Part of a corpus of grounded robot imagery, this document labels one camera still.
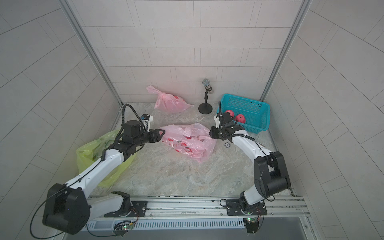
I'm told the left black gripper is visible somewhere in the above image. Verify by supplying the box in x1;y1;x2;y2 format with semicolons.
132;128;166;148

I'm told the red apple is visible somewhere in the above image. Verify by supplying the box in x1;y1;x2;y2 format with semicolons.
226;110;235;118
236;114;246;124

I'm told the pink strawberry print plastic bag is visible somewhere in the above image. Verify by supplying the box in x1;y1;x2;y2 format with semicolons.
161;123;217;163

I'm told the yellow-green plastic bag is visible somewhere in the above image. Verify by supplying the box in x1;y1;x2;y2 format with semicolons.
76;130;136;189

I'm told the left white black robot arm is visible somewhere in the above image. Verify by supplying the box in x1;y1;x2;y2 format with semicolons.
41;104;166;237

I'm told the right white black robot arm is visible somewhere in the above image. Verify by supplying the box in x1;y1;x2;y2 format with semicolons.
210;103;291;215

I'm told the plain pink plastic bag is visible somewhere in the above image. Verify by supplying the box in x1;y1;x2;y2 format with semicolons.
146;85;193;114

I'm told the microphone on black stand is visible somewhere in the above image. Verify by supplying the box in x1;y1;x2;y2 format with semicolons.
199;79;213;115

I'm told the teal plastic basket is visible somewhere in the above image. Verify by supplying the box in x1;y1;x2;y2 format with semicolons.
221;94;271;134

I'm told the left circuit board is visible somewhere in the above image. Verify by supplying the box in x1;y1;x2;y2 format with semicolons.
113;221;136;237

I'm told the circuit board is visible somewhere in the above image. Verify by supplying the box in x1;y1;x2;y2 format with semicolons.
243;218;260;235
113;221;136;237

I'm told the right circuit board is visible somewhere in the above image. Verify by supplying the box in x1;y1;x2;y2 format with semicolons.
243;218;260;235

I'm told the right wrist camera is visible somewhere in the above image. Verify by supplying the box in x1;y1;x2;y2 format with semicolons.
214;116;221;129

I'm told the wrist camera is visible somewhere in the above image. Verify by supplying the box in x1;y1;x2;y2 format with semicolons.
141;114;153;123
214;116;221;129

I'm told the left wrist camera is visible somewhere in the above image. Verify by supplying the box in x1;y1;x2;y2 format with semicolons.
141;114;153;123

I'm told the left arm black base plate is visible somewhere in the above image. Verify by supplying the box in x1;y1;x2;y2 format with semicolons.
104;201;148;218

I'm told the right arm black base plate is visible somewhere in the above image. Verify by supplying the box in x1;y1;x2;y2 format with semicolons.
224;199;268;216

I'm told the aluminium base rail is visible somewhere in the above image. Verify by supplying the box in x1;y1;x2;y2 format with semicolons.
58;196;310;222

